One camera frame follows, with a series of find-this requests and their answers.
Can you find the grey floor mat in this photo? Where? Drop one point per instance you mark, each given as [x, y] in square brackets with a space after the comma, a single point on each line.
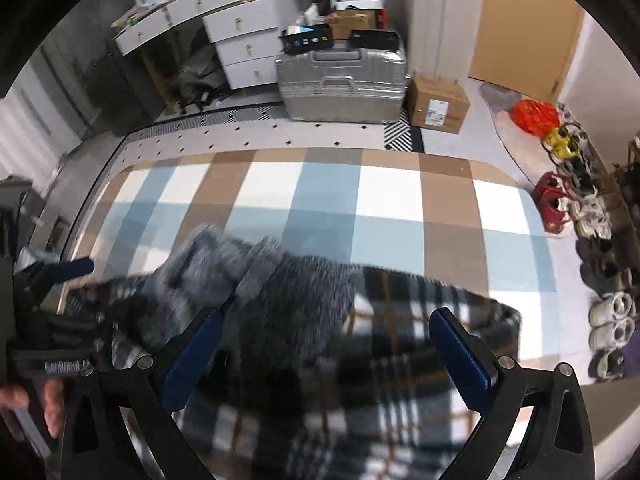
[497, 97]

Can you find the brown box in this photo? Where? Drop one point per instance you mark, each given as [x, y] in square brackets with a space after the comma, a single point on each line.
[352, 22]

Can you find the silver hard-shell suitcase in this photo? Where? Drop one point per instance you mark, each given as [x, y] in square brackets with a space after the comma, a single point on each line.
[340, 100]

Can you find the flat black box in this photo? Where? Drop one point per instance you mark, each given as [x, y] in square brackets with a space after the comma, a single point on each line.
[375, 40]

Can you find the white plastic cabinet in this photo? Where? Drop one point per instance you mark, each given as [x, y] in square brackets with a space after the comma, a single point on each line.
[440, 20]

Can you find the white desk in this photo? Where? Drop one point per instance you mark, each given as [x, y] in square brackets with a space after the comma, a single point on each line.
[190, 7]

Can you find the cardboard box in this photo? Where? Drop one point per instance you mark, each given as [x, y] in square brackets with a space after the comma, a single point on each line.
[435, 100]

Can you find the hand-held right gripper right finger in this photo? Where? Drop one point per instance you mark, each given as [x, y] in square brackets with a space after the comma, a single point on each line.
[460, 360]

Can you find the red plastic bag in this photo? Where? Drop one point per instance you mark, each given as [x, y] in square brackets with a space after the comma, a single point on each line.
[535, 117]

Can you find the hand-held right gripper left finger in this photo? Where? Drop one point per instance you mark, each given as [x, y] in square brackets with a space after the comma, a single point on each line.
[192, 355]

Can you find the white pleated curtain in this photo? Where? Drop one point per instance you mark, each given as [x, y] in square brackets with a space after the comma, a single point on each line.
[30, 130]

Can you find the row of shoes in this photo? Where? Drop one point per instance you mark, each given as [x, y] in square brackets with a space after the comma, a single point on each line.
[595, 210]

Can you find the black white plaid fleece-lined jacket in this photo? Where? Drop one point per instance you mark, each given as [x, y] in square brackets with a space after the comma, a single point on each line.
[300, 310]

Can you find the blue brown checked blanket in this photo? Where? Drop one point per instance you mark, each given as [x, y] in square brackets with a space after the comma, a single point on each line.
[390, 200]

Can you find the dark grey wardrobe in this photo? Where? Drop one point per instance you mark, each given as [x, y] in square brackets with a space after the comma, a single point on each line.
[115, 90]

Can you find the light wooden door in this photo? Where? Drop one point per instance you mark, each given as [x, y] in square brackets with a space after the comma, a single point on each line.
[525, 35]

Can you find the person's left hand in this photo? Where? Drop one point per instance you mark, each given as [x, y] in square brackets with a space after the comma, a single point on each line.
[52, 405]

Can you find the black backpack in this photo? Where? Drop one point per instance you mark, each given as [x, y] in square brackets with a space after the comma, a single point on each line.
[197, 80]

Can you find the white drawer unit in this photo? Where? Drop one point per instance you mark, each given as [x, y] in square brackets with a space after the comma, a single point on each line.
[245, 45]

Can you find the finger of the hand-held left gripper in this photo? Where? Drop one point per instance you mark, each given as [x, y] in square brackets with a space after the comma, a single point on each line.
[65, 270]

